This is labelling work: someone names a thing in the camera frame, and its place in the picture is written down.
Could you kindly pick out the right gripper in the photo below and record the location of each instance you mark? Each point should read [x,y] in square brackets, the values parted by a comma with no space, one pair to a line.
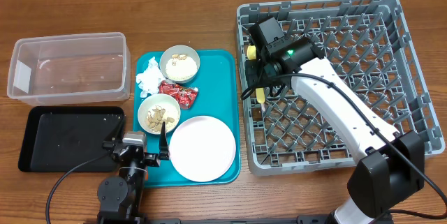
[250,68]

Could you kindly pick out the grey bowl with rice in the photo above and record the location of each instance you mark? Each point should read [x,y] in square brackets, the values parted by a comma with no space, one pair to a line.
[179,63]

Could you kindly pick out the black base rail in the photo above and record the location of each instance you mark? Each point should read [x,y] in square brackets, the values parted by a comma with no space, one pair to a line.
[303,219]

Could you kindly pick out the pink round plate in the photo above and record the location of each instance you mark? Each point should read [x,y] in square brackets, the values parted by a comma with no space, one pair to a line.
[202,149]

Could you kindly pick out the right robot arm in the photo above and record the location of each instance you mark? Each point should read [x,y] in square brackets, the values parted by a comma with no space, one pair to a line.
[389,165]

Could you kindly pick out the green bowl with nuts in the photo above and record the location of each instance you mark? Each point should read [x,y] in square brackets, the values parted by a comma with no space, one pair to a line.
[158,110]

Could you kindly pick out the yellow plastic spoon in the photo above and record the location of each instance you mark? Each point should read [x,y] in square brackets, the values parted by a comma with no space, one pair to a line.
[260,95]

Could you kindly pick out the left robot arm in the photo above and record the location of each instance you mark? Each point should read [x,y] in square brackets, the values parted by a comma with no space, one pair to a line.
[120,195]

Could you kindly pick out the grey dishwasher rack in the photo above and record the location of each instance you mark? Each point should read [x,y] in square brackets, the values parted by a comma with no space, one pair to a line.
[369,46]

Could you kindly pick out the black plastic tray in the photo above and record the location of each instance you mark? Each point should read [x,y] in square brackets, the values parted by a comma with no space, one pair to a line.
[57,138]

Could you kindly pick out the clear plastic bin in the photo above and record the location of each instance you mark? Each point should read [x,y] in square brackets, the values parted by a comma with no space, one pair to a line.
[70,69]

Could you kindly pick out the crumpled white napkin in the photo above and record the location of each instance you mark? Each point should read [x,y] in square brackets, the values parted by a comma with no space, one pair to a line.
[149,81]

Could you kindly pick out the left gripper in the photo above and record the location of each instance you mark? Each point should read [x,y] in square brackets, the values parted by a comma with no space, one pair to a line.
[154,160]

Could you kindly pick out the teal plastic tray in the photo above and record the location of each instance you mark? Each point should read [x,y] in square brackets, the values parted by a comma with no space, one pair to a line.
[217,97]

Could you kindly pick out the red snack wrapper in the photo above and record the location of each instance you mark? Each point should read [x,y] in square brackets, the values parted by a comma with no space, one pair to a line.
[183,95]

